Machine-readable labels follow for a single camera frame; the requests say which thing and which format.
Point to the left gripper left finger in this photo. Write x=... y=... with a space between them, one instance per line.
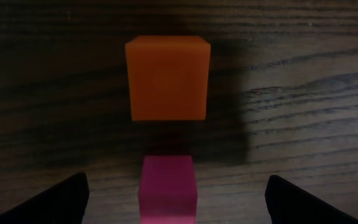
x=54 y=202

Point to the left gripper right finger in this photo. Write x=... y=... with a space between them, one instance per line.
x=294 y=205

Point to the orange cube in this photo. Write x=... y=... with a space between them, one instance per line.
x=167 y=77

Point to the red cube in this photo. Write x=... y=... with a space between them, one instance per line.
x=168 y=189

